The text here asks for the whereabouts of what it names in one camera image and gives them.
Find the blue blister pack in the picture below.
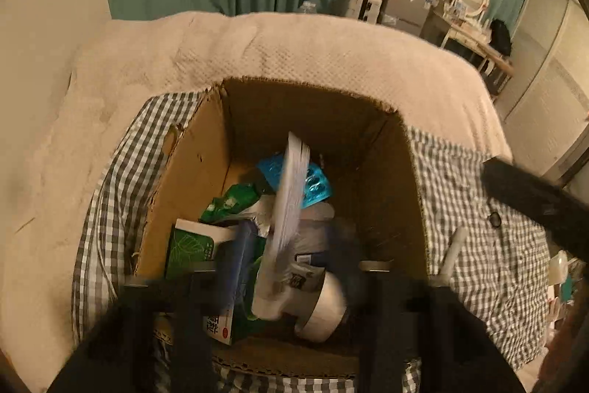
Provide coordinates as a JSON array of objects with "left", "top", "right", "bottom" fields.
[{"left": 257, "top": 154, "right": 333, "bottom": 206}]

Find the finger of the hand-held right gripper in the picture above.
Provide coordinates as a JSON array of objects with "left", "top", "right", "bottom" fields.
[{"left": 481, "top": 158, "right": 589, "bottom": 256}]

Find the white plastic bottle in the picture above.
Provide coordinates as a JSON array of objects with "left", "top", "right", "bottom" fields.
[{"left": 251, "top": 257, "right": 348, "bottom": 343}]

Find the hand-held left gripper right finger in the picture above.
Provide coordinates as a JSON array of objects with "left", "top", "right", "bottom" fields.
[{"left": 338, "top": 227, "right": 525, "bottom": 393}]

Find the cardboard box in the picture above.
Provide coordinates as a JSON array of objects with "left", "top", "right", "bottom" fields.
[{"left": 131, "top": 76, "right": 431, "bottom": 380}]

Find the white wardrobe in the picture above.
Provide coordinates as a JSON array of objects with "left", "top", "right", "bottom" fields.
[{"left": 494, "top": 0, "right": 589, "bottom": 191}]

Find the dressing table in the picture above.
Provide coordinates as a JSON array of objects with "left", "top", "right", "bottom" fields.
[{"left": 439, "top": 13, "right": 516, "bottom": 99}]

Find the green foil sachet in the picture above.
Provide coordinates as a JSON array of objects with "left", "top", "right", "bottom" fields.
[{"left": 199, "top": 183, "right": 263, "bottom": 225}]

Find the grey checked cloth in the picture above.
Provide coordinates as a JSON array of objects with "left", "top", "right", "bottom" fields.
[{"left": 71, "top": 91, "right": 553, "bottom": 393}]

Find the cream blanket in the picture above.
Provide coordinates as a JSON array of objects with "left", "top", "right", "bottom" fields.
[{"left": 0, "top": 11, "right": 514, "bottom": 393}]

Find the long white stick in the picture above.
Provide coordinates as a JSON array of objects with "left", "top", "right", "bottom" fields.
[{"left": 437, "top": 227, "right": 463, "bottom": 288}]

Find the green medicine box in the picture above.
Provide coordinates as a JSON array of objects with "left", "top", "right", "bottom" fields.
[{"left": 165, "top": 218, "right": 242, "bottom": 347}]

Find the grey cabinet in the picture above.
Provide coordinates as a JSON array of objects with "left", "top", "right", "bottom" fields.
[{"left": 377, "top": 0, "right": 435, "bottom": 37}]

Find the white low cabinet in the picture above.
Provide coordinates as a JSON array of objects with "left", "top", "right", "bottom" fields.
[{"left": 345, "top": 0, "right": 385, "bottom": 23}]

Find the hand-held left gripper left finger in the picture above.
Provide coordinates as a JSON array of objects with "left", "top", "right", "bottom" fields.
[{"left": 46, "top": 222, "right": 251, "bottom": 393}]

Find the black bag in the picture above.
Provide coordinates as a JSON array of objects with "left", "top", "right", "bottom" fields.
[{"left": 489, "top": 19, "right": 512, "bottom": 55}]

